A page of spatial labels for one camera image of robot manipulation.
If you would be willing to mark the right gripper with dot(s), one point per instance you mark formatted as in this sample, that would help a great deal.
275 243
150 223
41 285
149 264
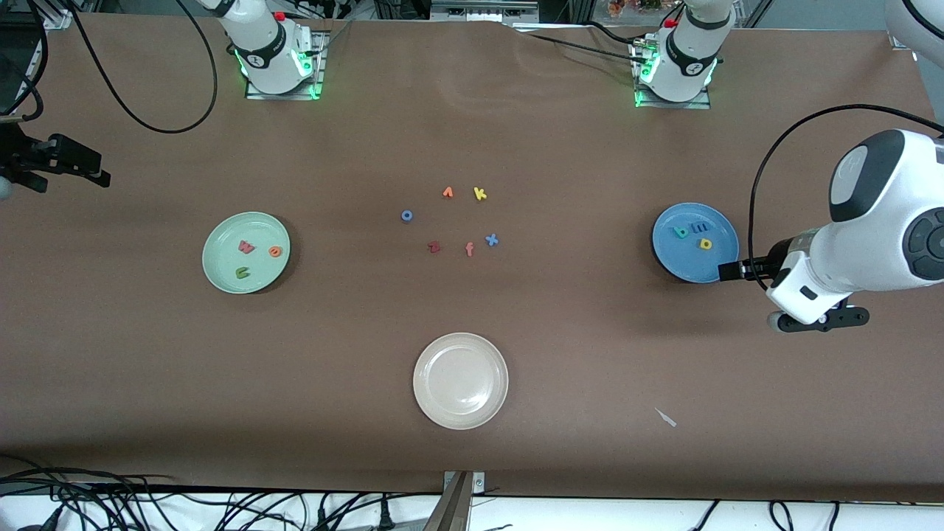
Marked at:
26 157

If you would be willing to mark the blue round plate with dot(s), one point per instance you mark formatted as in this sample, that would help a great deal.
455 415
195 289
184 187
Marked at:
686 262

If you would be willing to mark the beige round plate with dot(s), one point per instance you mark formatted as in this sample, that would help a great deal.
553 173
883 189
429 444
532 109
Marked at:
461 381

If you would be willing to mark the brown table cover mat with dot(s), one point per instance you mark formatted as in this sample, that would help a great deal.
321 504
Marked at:
472 133

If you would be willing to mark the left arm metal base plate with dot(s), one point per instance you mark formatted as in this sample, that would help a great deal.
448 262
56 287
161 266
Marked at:
675 105

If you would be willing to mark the aluminium frame rail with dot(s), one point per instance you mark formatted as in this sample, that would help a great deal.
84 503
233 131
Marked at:
59 16

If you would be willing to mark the small white paper scrap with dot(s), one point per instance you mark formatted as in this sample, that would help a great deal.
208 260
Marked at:
666 418

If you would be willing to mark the pink foam letter w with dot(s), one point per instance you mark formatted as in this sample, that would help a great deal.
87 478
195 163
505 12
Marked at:
246 248

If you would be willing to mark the light green round plate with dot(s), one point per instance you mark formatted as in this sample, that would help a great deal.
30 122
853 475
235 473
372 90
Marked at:
221 258

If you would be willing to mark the teal foam letter q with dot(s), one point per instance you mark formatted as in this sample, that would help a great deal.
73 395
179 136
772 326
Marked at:
681 233

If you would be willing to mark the metal bracket at table edge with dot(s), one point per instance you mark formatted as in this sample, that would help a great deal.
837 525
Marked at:
457 505

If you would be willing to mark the blue foam letter m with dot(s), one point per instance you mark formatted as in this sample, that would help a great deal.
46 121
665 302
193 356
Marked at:
700 227

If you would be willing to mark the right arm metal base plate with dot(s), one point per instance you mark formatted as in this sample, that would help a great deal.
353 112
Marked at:
284 96

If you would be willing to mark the grey equipment box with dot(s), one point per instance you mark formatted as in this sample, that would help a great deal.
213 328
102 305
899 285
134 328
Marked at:
479 9

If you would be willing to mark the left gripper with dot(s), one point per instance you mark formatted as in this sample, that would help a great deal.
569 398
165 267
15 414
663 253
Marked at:
763 266

